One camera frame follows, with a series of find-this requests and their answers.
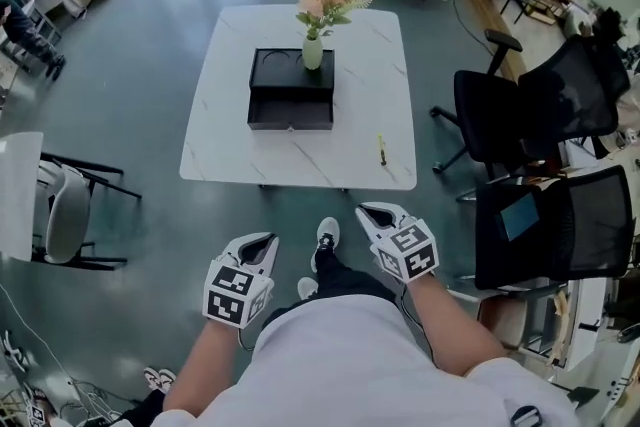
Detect white side table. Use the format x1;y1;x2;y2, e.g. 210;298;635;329
0;131;45;262

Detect white chair with black frame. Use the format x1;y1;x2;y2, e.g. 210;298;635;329
30;152;144;272

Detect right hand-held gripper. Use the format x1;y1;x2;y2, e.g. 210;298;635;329
354;202;440;285

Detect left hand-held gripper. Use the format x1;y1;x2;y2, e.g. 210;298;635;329
202;231;280;330

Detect pale green vase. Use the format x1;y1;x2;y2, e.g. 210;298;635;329
301;34;325;71

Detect person's shoe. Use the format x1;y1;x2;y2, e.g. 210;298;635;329
297;277;320;301
309;216;341;274

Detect white marble table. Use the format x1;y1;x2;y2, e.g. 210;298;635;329
178;4;419;194

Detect black drawer box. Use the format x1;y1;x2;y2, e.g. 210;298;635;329
246;46;336;134

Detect brown wooden chair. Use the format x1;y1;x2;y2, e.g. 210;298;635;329
474;287;571;369

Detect person's right forearm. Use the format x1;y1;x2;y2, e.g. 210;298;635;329
399;275;507;377

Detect black floor cable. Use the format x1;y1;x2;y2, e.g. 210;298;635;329
451;0;501;51

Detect person's right shoe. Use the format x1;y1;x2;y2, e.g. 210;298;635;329
309;216;341;274

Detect teal flat box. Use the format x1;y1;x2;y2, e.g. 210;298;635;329
499;192;541;242

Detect white bag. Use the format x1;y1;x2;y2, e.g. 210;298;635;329
62;0;95;19

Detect black mesh office chair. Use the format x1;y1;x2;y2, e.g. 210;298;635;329
457;164;637;291
429;28;631;176

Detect person's left forearm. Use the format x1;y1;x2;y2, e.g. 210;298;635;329
163;314;261;414

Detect person's black trousers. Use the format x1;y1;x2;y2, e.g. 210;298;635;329
272;247;401;316

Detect person's white shirt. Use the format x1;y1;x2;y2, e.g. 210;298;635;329
107;292;576;427

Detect person's left shoe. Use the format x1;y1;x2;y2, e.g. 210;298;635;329
297;277;320;301

